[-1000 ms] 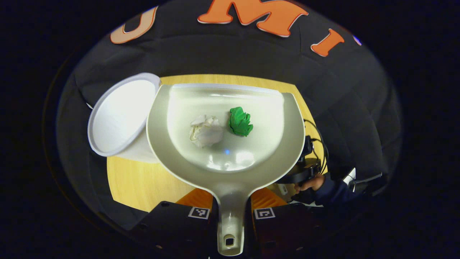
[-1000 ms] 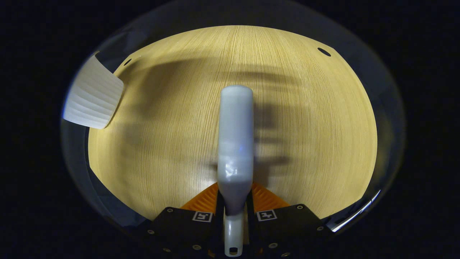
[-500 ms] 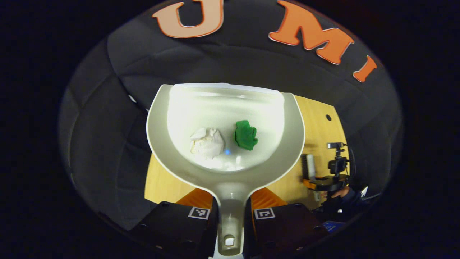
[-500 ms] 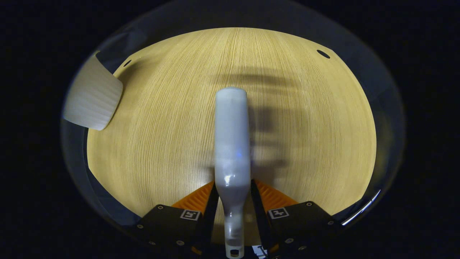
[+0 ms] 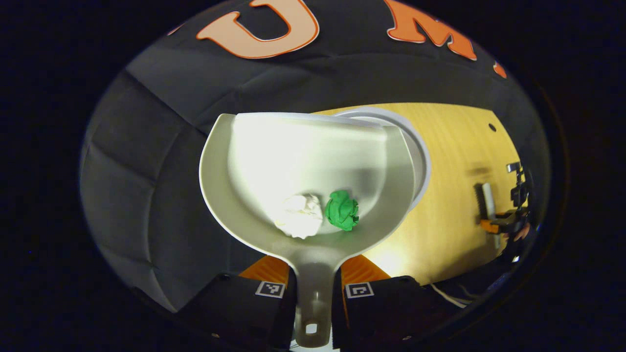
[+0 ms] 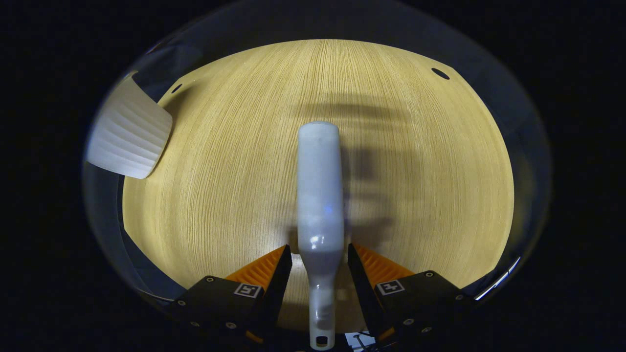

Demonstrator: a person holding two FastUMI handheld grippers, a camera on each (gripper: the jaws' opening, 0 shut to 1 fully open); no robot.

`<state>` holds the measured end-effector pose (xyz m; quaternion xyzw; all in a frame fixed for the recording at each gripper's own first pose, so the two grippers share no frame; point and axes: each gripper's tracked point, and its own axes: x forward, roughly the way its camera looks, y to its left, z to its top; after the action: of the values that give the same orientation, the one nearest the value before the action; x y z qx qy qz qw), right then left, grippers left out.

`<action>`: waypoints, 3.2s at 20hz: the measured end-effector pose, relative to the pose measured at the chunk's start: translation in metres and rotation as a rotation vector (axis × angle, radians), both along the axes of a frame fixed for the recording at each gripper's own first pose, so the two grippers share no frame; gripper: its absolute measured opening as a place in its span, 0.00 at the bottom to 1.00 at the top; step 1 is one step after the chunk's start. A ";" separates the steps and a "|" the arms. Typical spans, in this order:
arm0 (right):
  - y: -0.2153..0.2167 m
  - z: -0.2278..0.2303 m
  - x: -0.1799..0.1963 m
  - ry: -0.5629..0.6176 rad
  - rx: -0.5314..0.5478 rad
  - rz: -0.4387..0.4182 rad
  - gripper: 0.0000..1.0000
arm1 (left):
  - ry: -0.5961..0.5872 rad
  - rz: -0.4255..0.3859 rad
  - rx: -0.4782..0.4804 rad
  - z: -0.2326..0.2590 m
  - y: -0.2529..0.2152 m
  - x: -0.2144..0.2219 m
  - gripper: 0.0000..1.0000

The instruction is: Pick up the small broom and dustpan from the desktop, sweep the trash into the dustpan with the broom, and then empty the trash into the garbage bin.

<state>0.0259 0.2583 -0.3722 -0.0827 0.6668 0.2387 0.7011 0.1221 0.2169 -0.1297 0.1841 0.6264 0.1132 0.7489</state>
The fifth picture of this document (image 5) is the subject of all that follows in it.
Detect white cable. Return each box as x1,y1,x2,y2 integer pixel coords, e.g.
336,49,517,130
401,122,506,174
430,284,477,309

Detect green paper ball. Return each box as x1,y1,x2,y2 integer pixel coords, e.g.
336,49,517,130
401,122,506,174
324,190,360,232

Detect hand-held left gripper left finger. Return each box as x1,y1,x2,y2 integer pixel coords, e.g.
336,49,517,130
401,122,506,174
176,254,297,352

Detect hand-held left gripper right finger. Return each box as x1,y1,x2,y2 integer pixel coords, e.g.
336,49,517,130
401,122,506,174
333,254,443,352

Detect white ribbed garbage bin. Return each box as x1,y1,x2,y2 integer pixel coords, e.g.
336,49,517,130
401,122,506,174
333,106,432,211

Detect wooden desktop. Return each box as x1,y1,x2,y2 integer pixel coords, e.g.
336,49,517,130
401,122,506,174
313,102,521,286

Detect black backdrop cloth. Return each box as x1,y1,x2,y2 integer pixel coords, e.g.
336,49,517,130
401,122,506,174
79,0,553,313

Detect grey dustpan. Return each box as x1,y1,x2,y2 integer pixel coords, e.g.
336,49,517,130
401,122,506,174
198,111,416,349

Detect small grey broom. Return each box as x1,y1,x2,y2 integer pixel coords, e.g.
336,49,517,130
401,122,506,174
473,182,502,250

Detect white paper ball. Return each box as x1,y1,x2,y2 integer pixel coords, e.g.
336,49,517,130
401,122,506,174
274,194,324,240

